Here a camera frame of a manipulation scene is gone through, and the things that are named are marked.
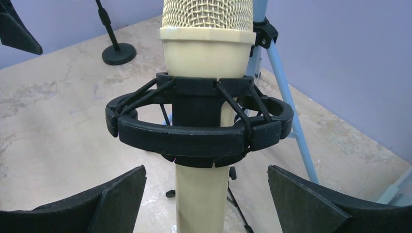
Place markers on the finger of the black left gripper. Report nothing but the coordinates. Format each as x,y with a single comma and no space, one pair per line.
13,32

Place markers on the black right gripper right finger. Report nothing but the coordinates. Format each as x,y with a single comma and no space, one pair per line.
306,207

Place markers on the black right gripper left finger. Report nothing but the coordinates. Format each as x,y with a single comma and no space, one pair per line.
111,207

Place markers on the black shock mount tripod stand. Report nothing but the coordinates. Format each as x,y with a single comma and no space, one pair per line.
143,119

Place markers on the cream microphone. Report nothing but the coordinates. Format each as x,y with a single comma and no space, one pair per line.
206,43

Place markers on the light blue music stand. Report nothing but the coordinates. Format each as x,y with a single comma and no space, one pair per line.
266,39

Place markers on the black round base mic stand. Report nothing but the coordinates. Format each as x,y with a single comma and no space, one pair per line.
117,53

